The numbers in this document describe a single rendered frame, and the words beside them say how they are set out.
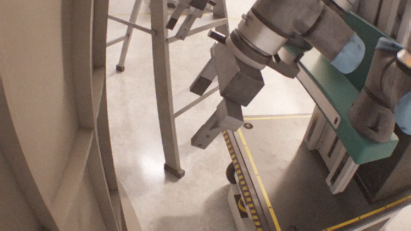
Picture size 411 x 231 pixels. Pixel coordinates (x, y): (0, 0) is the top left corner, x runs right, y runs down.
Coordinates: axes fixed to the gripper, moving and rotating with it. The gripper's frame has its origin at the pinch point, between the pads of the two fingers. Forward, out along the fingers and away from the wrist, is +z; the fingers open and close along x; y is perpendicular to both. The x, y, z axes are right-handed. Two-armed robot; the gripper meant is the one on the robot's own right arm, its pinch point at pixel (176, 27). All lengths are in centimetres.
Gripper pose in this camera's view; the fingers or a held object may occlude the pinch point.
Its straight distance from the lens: 91.8
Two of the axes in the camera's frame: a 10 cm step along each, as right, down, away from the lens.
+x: -3.3, -4.5, 8.3
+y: 8.3, 2.8, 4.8
